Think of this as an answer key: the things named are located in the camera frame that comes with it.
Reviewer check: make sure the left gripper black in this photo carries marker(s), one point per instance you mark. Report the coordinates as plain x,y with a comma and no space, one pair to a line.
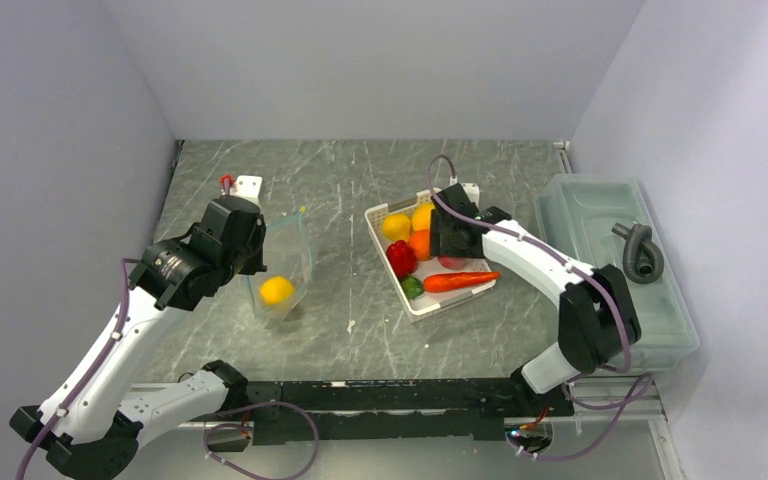
256,262

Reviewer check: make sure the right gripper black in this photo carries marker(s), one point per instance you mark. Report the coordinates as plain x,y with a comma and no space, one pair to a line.
439,241

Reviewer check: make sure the clear zip top bag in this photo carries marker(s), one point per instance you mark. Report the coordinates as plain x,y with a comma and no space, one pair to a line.
287,252

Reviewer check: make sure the white perforated plastic basket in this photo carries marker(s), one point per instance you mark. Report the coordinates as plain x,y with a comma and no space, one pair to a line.
429,303

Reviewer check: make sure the yellow lemon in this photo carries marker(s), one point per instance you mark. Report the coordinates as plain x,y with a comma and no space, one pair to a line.
276,290

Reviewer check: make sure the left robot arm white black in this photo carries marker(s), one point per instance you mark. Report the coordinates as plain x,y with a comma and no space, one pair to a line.
88,428

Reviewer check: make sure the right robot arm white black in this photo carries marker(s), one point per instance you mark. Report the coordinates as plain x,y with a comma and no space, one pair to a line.
597,321

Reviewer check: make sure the orange fruit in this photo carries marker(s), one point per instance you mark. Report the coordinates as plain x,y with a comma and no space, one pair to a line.
420,243

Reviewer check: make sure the yellow fruit at back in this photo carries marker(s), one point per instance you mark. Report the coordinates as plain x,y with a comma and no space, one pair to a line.
421,218

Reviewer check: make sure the yellow fruit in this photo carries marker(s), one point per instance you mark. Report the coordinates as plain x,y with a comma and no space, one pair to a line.
421,218
396,227

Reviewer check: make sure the orange carrot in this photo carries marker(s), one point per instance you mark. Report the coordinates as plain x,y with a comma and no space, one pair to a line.
446,282

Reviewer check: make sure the red bell pepper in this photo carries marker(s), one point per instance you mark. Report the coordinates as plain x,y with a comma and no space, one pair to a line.
401,259

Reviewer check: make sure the green pepper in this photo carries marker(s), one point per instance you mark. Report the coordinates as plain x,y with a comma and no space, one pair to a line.
411,287

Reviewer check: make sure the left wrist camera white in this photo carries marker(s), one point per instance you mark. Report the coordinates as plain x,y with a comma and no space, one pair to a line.
247,187

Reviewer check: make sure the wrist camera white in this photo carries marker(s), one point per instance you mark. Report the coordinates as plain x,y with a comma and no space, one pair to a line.
247,187
472,191

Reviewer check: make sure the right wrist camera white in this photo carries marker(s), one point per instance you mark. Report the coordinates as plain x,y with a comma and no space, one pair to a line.
472,191

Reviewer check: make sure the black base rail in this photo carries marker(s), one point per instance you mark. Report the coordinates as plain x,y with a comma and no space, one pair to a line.
482,409

